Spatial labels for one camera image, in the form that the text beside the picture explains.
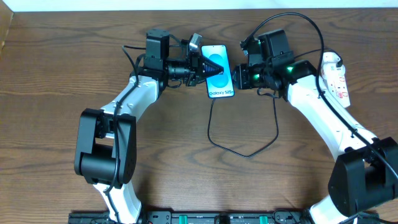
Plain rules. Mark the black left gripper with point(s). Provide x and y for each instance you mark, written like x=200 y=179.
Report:
x=195 y=70

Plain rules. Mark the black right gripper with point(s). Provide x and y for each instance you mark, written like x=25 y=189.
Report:
x=237 y=76

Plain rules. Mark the blue Galaxy smartphone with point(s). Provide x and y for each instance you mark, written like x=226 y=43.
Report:
x=220 y=84

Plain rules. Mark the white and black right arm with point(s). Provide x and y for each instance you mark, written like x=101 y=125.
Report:
x=365 y=171

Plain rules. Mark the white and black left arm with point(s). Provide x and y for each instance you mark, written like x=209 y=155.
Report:
x=106 y=147

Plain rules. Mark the white USB charger adapter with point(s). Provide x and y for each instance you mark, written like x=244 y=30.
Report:
x=332 y=64

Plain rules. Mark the white power strip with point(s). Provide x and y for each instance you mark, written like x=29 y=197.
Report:
x=338 y=88

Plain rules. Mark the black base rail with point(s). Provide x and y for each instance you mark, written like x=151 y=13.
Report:
x=170 y=217

